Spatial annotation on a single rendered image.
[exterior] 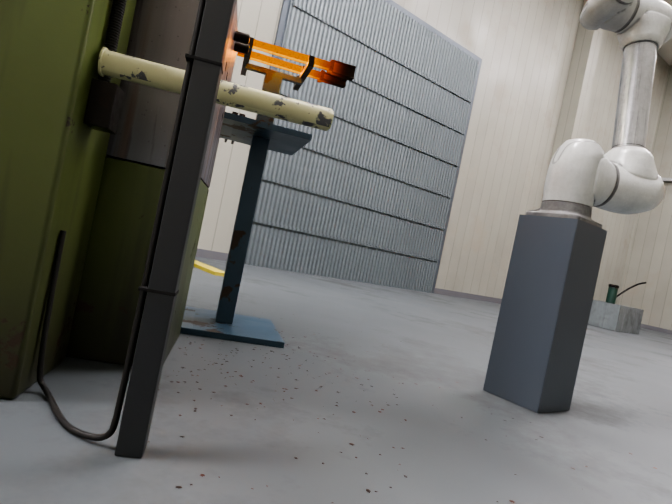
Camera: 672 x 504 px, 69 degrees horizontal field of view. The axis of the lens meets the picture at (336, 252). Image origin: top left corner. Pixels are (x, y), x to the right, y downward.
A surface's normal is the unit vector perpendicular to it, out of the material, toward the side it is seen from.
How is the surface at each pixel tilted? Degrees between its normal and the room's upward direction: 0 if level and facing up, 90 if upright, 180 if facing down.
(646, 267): 90
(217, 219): 90
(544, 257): 90
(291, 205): 90
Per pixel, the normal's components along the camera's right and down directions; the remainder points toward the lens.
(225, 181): 0.59, 0.13
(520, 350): -0.78, -0.15
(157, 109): 0.19, 0.05
